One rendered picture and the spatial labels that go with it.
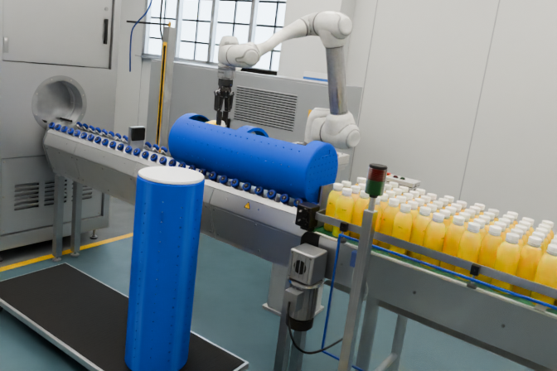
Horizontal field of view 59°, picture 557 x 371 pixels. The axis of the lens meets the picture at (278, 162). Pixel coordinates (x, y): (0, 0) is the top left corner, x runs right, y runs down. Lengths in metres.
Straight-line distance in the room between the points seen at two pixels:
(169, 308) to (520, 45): 3.72
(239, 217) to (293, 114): 1.91
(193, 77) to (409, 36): 2.13
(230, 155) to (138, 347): 0.94
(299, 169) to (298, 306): 0.57
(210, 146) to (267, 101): 1.90
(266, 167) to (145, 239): 0.61
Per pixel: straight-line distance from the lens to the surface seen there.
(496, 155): 4.85
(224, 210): 2.42
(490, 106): 4.84
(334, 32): 2.60
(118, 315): 2.84
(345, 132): 2.73
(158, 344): 2.31
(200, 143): 2.48
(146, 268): 2.17
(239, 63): 2.35
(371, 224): 1.71
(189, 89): 4.89
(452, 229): 1.85
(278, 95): 4.20
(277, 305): 3.24
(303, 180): 2.10
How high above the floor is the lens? 1.55
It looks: 11 degrees down
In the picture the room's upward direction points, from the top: 7 degrees clockwise
